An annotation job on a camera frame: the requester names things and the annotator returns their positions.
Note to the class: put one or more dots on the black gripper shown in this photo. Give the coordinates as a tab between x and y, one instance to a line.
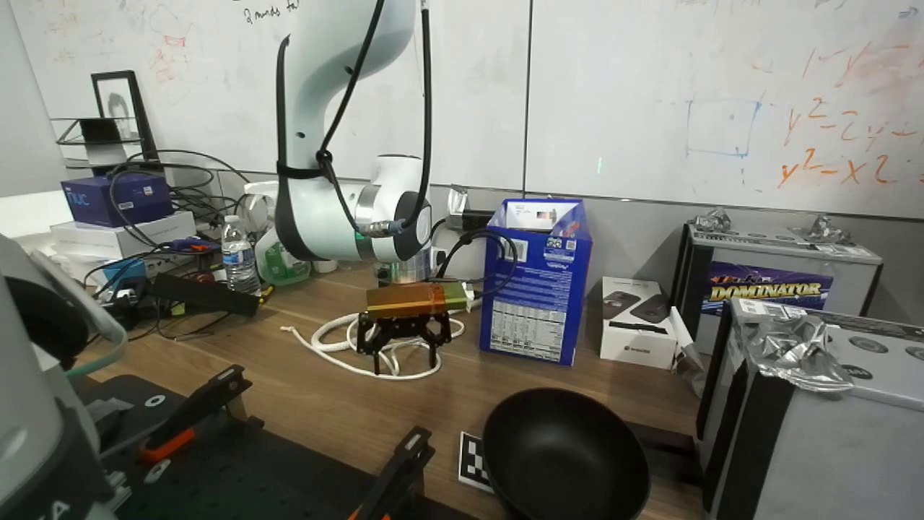
406	325

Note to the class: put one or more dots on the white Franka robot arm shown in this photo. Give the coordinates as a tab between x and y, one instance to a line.
318	212

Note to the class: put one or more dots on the blue cardboard box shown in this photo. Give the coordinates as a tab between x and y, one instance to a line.
530	290

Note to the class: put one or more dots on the small white product box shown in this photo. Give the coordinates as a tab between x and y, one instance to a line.
635	342

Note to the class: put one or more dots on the dark blue device box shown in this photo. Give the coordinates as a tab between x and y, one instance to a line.
104	199

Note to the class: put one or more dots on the black white fiducial tag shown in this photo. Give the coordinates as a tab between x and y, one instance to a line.
471	462

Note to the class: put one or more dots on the black power strip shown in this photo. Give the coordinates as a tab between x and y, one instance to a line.
476	219

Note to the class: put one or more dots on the green liquid spray bottle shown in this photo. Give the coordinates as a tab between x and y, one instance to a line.
276	270

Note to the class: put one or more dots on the clear plastic water bottle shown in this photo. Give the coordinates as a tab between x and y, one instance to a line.
237	261

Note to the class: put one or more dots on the black frying pan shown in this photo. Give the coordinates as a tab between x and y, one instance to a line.
565	462

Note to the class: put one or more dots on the black handheld tool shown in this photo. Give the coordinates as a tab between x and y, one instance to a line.
196	292

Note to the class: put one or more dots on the stack of white boxes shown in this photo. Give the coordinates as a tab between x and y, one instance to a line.
97	240

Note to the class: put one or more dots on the small crumpled foil piece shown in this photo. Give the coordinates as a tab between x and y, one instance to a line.
710	224
824	231

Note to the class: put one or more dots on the whiteboard panel, black handwriting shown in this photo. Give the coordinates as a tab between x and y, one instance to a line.
192	87

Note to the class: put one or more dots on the whiteboard panel, orange formulas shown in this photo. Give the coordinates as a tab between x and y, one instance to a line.
654	97

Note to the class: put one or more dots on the small black upright panel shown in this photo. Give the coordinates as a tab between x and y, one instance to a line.
103	144

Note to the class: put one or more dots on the grey battery with Dominator label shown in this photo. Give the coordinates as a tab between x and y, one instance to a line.
770	287

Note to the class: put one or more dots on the grey rounded machine housing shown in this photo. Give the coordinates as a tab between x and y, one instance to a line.
29	423

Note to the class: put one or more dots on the large crumpled foil sheet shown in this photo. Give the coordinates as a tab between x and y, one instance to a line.
796	348

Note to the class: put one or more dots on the large grey black battery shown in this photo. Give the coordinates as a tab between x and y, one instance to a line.
846	451

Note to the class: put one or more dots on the white wall plug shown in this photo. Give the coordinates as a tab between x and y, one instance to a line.
456	199

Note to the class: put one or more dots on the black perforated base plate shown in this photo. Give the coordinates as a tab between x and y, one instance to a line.
248	471

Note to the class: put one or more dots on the black picture frame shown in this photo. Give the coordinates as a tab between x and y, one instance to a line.
118	102

